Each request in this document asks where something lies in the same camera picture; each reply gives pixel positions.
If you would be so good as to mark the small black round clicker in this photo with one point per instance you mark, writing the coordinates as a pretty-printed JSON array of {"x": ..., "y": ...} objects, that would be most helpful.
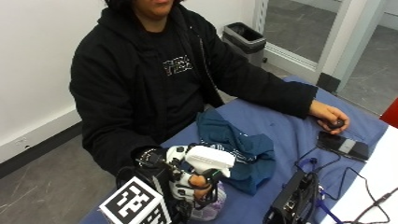
[{"x": 336, "y": 123}]

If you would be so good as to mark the white door frame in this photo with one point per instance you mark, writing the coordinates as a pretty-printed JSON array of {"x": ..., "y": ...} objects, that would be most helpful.
[{"x": 332, "y": 59}]

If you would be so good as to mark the black electronics box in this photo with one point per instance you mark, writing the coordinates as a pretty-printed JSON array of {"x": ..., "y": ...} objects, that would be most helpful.
[{"x": 291, "y": 199}]

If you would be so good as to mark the black phone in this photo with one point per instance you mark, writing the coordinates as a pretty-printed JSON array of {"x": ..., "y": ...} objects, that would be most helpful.
[{"x": 344, "y": 145}]

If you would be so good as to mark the blue tablecloth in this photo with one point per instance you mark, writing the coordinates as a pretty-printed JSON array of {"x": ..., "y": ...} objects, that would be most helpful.
[{"x": 282, "y": 130}]

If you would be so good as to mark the grey waste bin black liner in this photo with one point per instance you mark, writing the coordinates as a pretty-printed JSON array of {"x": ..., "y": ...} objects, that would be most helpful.
[{"x": 244, "y": 40}]

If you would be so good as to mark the white cube with black markers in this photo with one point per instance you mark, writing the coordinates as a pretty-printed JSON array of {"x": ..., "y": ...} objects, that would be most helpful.
[{"x": 134, "y": 200}]

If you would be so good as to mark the teal cloth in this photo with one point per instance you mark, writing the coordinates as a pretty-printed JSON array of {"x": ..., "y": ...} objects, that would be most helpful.
[{"x": 226, "y": 137}]

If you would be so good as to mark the red chair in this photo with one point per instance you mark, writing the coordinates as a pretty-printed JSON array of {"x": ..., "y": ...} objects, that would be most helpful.
[{"x": 391, "y": 115}]

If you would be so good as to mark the clear spray bottle white head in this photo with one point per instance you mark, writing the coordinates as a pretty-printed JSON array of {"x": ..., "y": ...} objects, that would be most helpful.
[{"x": 210, "y": 158}]

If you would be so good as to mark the the person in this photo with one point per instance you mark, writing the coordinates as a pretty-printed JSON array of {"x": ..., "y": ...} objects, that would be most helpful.
[{"x": 124, "y": 93}]

